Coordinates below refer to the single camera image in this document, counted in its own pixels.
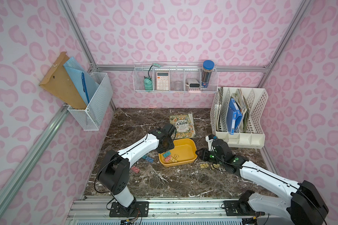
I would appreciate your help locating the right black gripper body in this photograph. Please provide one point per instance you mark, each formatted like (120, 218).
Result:
(204, 153)

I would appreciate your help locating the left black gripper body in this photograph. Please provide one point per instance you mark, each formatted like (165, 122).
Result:
(165, 144)

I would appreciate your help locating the yellow binder clip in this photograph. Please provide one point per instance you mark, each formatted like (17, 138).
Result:
(215, 166)
(206, 165)

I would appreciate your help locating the yellow plastic storage tray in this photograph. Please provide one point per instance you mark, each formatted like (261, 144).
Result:
(183, 153)

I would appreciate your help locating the blue binder clip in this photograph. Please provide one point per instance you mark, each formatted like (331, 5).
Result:
(149, 159)

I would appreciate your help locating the pink binder clip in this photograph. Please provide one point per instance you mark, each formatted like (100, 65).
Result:
(135, 169)

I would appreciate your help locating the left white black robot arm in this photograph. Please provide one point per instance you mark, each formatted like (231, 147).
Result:
(115, 168)

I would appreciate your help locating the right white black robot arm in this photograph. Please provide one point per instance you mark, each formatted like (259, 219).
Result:
(299, 202)

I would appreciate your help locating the illustrated children's history book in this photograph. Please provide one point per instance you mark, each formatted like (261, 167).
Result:
(184, 125)

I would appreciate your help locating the blue file folder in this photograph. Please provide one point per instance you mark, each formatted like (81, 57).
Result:
(233, 117)

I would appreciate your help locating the white plastic file organizer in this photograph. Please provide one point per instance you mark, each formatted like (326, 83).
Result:
(254, 138)

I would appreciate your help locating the clear glass cup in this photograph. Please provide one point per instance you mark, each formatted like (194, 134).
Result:
(178, 86)

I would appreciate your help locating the green mini desk fan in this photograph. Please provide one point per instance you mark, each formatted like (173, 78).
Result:
(148, 83)

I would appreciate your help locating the white desk calculator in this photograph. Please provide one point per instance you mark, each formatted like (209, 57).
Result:
(163, 81)

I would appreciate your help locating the papers in file organizer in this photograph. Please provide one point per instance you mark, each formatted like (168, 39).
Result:
(220, 107)

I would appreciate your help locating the blue lid pencil tube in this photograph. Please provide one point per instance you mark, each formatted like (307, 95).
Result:
(207, 69)

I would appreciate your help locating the blue pen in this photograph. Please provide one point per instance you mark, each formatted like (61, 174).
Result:
(85, 88)

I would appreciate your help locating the light blue document folder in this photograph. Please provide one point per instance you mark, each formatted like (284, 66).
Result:
(74, 71)

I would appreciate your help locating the brown kraft envelope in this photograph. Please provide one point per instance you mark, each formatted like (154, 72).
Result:
(58, 83)

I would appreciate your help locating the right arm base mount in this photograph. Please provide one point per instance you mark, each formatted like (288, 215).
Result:
(241, 206)

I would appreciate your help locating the white wire wall shelf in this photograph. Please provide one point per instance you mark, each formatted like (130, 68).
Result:
(179, 71)

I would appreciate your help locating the white mesh wall basket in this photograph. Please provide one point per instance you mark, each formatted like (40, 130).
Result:
(91, 118)

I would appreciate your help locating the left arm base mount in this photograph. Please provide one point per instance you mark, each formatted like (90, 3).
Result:
(136, 209)

